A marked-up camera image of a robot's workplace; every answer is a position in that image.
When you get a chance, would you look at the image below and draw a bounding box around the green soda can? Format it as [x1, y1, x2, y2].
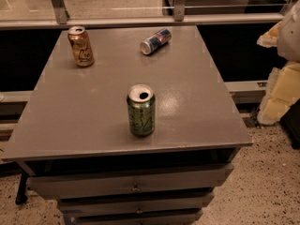
[127, 84, 156, 136]

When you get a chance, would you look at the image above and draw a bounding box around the grey drawer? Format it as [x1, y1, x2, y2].
[67, 208, 203, 225]
[29, 163, 233, 199]
[58, 189, 215, 217]

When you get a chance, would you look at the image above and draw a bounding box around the grey metal railing frame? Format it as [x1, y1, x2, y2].
[0, 0, 296, 92]

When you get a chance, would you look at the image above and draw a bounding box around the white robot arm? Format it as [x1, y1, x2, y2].
[257, 1, 300, 125]

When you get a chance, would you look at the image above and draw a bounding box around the black table leg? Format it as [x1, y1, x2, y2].
[15, 172, 28, 205]

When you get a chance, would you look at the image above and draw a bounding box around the bottom grey drawer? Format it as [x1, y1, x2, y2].
[67, 208, 203, 225]

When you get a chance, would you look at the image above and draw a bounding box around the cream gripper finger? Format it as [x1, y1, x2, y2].
[257, 62, 300, 125]
[257, 22, 281, 48]

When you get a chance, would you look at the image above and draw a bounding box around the orange soda can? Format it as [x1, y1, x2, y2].
[67, 26, 95, 68]

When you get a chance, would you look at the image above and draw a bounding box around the top grey drawer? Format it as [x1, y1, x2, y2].
[29, 163, 233, 199]

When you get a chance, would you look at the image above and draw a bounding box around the blue silver energy drink can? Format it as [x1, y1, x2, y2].
[140, 28, 172, 55]

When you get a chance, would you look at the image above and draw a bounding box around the grey drawer cabinet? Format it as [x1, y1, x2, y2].
[1, 25, 253, 225]

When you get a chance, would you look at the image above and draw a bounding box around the middle grey drawer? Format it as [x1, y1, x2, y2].
[58, 189, 215, 217]

